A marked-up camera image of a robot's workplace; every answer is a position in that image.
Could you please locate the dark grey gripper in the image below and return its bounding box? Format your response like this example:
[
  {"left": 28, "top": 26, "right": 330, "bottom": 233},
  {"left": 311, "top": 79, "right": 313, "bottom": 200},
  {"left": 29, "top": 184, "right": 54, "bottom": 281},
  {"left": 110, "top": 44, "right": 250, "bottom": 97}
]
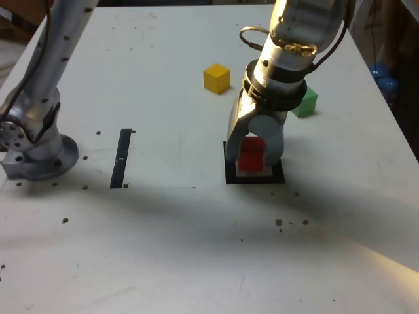
[{"left": 225, "top": 88, "right": 291, "bottom": 168}]

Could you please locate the red cube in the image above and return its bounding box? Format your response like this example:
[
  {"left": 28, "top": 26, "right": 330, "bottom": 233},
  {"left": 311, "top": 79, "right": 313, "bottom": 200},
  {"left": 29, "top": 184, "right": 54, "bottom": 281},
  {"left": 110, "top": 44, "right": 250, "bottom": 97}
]
[{"left": 238, "top": 136, "right": 266, "bottom": 173}]

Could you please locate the green cube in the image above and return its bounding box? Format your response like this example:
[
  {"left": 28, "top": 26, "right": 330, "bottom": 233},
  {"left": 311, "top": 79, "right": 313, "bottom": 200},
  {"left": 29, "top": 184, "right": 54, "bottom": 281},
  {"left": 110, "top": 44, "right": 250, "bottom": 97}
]
[{"left": 290, "top": 86, "right": 319, "bottom": 118}]

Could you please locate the yellow cube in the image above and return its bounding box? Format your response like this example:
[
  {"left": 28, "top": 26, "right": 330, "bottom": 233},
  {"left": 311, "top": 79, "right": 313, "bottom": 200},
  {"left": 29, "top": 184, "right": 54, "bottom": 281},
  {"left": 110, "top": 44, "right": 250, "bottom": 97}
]
[{"left": 203, "top": 63, "right": 231, "bottom": 95}]

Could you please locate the black tape square outline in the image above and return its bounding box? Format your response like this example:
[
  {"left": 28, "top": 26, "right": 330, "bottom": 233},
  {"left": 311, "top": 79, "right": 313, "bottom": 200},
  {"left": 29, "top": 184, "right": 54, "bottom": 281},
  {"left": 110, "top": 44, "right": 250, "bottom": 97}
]
[{"left": 223, "top": 140, "right": 286, "bottom": 186}]

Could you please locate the blue round object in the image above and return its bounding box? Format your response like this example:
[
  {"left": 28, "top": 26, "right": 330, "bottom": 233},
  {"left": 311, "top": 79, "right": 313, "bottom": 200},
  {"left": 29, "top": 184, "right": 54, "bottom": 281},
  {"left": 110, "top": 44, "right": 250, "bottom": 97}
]
[{"left": 368, "top": 63, "right": 399, "bottom": 96}]

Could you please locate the black tape strip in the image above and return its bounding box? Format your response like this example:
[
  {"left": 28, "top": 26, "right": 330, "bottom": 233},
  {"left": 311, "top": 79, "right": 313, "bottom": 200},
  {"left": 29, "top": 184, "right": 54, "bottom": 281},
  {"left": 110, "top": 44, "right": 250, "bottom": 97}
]
[{"left": 109, "top": 128, "right": 133, "bottom": 190}]

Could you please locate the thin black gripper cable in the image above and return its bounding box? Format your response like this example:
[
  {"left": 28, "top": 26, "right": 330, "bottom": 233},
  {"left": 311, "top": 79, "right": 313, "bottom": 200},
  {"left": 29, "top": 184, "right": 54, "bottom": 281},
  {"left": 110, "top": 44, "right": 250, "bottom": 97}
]
[{"left": 239, "top": 19, "right": 348, "bottom": 73}]

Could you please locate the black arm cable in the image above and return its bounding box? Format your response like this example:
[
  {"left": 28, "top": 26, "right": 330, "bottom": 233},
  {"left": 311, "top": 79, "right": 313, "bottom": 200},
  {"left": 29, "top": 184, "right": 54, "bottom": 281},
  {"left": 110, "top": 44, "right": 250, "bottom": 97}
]
[{"left": 0, "top": 0, "right": 53, "bottom": 145}]

